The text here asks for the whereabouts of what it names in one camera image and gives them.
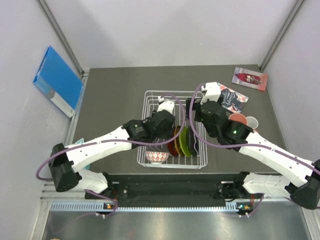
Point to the red plate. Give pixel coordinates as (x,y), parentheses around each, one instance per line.
(171,148)

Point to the black plate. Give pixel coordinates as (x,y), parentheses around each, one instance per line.
(192,142)

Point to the white wire dish rack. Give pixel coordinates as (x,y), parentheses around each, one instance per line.
(174,160)

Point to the pink plastic cup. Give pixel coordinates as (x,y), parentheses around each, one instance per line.
(238,117)

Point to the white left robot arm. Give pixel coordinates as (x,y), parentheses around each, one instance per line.
(67,167)

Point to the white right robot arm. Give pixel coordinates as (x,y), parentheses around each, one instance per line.
(297,178)

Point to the teal object behind arm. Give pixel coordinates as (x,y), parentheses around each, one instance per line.
(79,142)

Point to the yellow plate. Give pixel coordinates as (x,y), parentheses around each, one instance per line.
(177,142)

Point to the lime green plate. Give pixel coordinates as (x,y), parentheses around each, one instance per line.
(183,142)

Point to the red patterned white bowl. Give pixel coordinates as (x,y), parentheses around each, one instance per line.
(156,157)

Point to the Little Women book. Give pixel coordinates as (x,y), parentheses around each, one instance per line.
(233,101)

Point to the red purple book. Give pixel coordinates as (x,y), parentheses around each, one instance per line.
(251,79)

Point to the blue folder box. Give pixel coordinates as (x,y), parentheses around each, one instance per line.
(57,81)

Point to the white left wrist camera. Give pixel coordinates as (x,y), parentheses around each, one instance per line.
(165,104)

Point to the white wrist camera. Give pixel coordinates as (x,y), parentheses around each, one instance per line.
(211,91)
(165,104)

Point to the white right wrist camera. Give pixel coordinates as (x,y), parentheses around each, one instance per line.
(211,91)

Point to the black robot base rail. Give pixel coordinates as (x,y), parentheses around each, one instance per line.
(135,187)

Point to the grey slotted cable duct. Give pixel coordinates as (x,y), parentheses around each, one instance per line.
(85,206)

